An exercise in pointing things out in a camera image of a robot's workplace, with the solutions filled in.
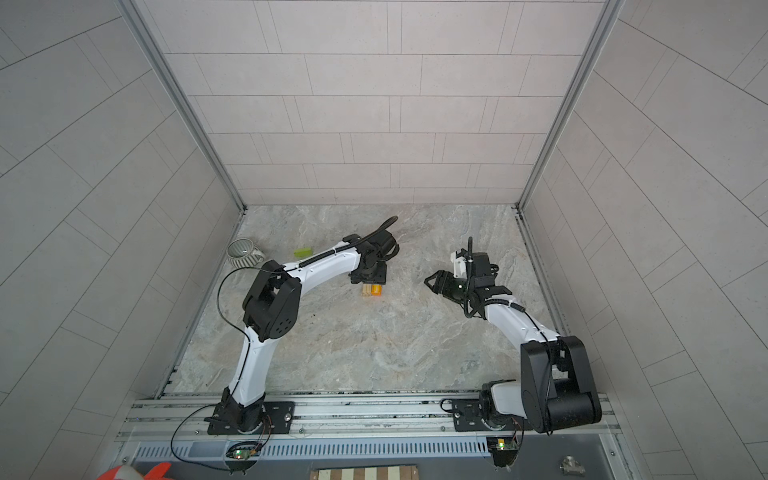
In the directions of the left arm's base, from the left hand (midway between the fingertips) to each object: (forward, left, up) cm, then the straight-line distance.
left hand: (384, 275), depth 95 cm
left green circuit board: (-46, +29, +2) cm, 54 cm away
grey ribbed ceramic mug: (+7, +48, +1) cm, 49 cm away
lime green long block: (+9, +28, -1) cm, 30 cm away
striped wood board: (-49, -6, +2) cm, 49 cm away
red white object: (-49, +50, +5) cm, 71 cm away
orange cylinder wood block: (-5, +2, 0) cm, 6 cm away
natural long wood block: (-5, +5, 0) cm, 8 cm away
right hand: (-6, -14, +6) cm, 17 cm away
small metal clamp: (-47, -42, +1) cm, 64 cm away
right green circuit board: (-45, -29, -1) cm, 53 cm away
